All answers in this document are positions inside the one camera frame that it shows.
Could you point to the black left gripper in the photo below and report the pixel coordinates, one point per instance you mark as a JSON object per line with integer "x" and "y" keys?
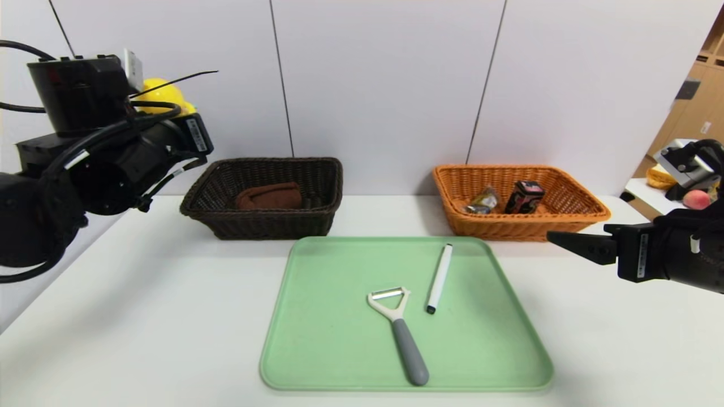
{"x": 197, "y": 134}

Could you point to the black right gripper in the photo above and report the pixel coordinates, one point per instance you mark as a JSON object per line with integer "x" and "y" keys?
{"x": 639, "y": 252}

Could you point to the yellow duck toy car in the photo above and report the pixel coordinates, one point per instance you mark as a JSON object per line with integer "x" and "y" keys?
{"x": 161, "y": 93}

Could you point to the black gum box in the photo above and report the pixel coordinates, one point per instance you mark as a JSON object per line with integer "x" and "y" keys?
{"x": 524, "y": 196}

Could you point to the brown towel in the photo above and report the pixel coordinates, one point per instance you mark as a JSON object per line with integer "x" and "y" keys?
{"x": 268, "y": 198}

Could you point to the gold chocolate pack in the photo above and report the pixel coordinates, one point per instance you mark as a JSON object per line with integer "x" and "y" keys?
{"x": 483, "y": 202}

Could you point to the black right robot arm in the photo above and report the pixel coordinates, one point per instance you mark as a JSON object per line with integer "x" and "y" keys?
{"x": 704, "y": 254}

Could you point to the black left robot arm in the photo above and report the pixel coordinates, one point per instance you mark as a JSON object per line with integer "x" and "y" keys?
{"x": 51, "y": 186}

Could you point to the orange wicker basket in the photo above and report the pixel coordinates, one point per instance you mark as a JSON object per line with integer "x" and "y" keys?
{"x": 509, "y": 229}

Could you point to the dark brown wicker basket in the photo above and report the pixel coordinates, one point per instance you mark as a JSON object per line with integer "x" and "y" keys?
{"x": 266, "y": 226}

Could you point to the white side table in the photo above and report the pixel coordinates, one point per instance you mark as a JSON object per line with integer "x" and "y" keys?
{"x": 645, "y": 195}

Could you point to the black flat object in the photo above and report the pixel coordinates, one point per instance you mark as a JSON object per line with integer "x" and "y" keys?
{"x": 676, "y": 194}

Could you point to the pink peach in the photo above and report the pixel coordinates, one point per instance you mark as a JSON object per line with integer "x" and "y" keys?
{"x": 697, "y": 199}

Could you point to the white marker pen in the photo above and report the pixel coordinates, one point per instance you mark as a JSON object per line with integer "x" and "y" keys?
{"x": 440, "y": 277}

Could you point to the wooden cabinet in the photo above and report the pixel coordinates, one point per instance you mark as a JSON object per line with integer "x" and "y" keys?
{"x": 690, "y": 113}

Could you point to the dark cabinet sign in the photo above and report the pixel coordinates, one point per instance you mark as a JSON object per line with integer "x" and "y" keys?
{"x": 685, "y": 91}

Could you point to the green plastic tray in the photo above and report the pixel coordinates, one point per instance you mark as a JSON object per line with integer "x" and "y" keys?
{"x": 339, "y": 339}

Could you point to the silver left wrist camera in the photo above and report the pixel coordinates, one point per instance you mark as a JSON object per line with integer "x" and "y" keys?
{"x": 133, "y": 68}

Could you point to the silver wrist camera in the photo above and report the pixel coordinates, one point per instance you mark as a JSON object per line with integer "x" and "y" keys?
{"x": 133, "y": 68}
{"x": 684, "y": 164}

